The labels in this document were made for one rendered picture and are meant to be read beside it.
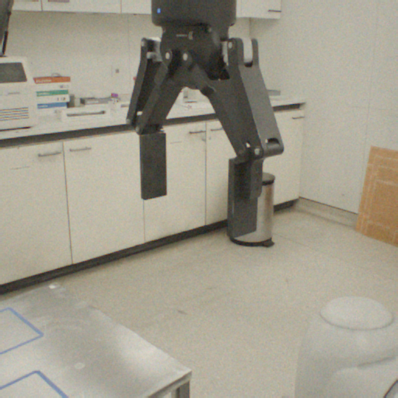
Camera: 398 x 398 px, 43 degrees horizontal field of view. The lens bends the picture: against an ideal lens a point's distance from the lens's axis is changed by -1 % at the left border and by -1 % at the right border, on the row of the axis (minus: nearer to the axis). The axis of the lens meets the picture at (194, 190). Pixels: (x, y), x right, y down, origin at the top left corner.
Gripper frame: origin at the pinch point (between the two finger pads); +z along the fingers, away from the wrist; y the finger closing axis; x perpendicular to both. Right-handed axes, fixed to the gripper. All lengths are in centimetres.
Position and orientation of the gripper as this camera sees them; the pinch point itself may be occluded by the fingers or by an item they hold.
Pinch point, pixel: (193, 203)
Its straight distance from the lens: 49.4
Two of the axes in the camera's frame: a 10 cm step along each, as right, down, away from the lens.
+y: -6.3, -2.3, 7.4
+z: 0.0, 9.6, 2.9
